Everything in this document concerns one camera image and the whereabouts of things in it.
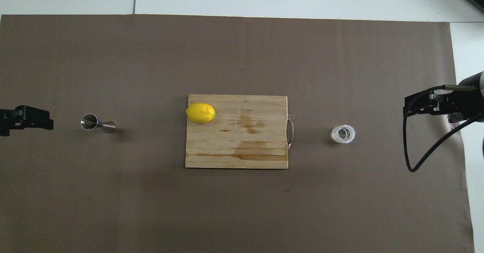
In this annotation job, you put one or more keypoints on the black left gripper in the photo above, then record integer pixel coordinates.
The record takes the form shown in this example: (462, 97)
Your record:
(6, 120)

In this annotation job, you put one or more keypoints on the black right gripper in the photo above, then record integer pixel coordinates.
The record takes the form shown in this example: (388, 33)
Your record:
(467, 103)

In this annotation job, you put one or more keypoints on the steel double jigger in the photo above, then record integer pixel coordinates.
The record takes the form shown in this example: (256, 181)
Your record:
(90, 122)

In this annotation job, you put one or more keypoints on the clear textured glass cup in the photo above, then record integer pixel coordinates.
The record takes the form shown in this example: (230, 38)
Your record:
(343, 134)

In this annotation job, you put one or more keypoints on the brown paper table mat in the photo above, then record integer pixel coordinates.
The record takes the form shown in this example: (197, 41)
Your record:
(113, 56)

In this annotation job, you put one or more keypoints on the yellow lemon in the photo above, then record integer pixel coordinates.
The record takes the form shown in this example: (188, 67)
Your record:
(200, 113)

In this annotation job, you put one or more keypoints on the wooden cutting board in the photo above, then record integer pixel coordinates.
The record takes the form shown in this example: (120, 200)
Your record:
(242, 151)

